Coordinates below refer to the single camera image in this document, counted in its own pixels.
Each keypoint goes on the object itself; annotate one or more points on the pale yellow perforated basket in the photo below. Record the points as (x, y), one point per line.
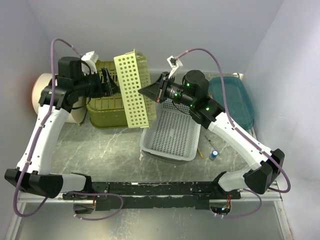
(133, 74)

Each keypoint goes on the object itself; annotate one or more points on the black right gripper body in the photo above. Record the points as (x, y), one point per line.
(169, 89)

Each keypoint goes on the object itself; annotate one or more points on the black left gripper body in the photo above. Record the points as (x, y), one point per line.
(91, 85)

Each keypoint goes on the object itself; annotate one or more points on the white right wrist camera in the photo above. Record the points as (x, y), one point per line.
(175, 64)

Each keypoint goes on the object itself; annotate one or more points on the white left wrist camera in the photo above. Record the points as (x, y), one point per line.
(90, 58)

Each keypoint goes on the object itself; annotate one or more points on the white plastic tray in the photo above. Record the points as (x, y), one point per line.
(174, 135)

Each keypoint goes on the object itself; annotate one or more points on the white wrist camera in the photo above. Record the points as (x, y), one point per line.
(175, 64)
(90, 58)

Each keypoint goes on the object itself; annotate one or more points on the clear syringe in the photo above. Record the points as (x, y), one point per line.
(210, 141)

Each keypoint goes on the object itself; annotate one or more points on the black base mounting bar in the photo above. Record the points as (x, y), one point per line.
(149, 195)

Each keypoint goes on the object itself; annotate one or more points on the translucent blue plastic container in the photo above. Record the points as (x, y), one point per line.
(238, 101)

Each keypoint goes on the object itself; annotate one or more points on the beige cylindrical roll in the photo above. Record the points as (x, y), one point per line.
(76, 116)

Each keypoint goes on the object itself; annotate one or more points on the yellow pencil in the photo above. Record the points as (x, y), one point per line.
(200, 153)

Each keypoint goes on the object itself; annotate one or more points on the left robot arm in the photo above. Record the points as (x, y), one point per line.
(77, 78)

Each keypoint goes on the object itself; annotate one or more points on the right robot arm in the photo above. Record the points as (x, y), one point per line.
(263, 163)

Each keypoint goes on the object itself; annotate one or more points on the small blue capped vial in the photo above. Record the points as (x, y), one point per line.
(213, 155)

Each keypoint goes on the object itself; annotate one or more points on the olive green plastic tub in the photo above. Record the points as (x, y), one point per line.
(107, 112)

